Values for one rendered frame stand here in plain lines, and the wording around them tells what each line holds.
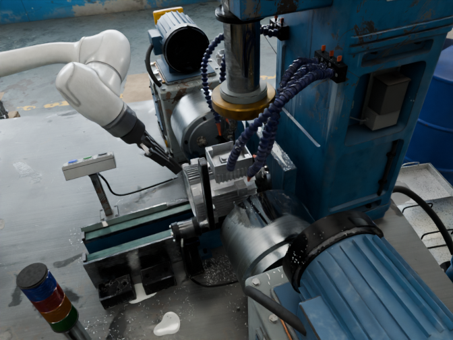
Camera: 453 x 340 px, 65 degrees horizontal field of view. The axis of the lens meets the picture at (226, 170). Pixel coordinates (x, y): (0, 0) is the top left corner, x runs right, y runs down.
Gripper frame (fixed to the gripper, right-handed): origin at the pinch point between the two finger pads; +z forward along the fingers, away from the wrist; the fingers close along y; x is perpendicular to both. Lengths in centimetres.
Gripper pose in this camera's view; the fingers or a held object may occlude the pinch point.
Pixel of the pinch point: (172, 164)
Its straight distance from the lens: 113.9
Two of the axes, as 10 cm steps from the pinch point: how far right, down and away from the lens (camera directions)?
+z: 5.2, 5.2, 6.8
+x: -7.8, 6.0, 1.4
